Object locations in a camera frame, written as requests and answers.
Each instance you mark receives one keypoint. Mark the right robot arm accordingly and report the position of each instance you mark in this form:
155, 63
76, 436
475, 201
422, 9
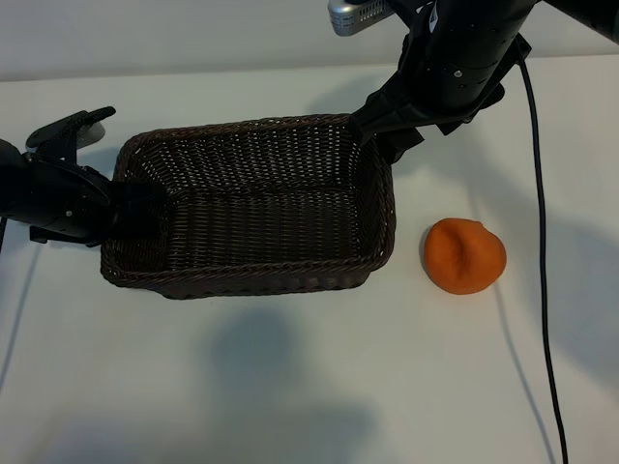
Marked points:
595, 19

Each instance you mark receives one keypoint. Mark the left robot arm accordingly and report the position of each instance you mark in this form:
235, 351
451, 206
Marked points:
6, 183

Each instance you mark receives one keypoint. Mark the dark brown wicker basket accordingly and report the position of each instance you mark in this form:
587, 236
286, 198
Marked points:
266, 217

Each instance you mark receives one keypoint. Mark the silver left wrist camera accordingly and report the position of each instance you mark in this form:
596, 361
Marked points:
92, 135

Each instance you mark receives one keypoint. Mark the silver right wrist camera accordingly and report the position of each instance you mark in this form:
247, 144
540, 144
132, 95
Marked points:
345, 17

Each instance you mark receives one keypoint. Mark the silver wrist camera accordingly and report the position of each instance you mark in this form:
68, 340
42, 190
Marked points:
92, 135
345, 17

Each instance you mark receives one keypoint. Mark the orange fruit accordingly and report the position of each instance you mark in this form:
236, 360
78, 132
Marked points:
464, 256

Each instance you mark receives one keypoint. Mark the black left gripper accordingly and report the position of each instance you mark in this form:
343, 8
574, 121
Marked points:
67, 203

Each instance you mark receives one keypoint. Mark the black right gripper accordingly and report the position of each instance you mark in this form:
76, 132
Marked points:
459, 53

